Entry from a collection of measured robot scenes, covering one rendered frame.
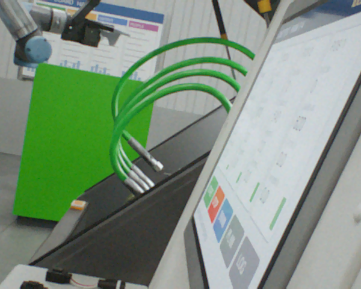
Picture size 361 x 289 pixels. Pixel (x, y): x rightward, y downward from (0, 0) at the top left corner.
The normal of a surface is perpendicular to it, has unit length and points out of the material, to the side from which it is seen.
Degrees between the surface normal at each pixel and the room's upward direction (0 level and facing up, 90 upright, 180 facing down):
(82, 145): 90
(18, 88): 90
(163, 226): 90
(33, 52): 90
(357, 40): 76
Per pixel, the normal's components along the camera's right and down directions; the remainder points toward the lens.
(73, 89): 0.14, 0.13
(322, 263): -0.91, -0.41
